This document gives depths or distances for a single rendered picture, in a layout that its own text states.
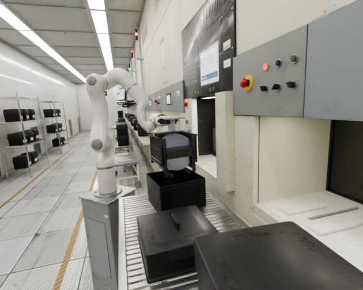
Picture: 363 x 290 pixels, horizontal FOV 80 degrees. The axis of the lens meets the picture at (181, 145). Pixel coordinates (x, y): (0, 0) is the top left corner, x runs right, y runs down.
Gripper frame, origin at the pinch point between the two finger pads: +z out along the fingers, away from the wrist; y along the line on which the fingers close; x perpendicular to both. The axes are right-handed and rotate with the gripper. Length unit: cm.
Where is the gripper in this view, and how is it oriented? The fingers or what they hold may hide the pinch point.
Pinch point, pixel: (171, 121)
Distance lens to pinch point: 123.9
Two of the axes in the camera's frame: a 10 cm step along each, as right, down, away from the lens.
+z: 4.1, 1.4, -9.0
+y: -9.1, 1.1, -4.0
